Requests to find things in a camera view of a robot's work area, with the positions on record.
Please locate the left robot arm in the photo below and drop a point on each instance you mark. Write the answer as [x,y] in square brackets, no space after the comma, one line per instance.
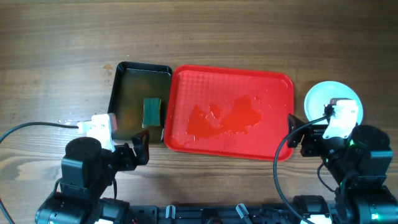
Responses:
[87,170]

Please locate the green yellow sponge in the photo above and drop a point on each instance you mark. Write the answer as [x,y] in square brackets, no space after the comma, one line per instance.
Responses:
[151,115]

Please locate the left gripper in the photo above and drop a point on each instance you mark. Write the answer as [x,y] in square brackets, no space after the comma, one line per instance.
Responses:
[142,150]

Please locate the light blue plate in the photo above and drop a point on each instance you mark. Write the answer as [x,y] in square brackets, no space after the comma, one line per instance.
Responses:
[321,94]

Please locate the black water tray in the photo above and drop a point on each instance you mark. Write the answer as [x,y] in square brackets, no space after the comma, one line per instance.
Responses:
[132,83]

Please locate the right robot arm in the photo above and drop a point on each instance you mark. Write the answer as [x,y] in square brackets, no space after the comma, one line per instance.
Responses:
[357,163]

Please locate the red plastic serving tray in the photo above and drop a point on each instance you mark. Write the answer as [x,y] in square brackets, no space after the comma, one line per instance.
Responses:
[229,112]

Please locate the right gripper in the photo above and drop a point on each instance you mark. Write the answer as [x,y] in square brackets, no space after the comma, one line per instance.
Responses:
[314,134]

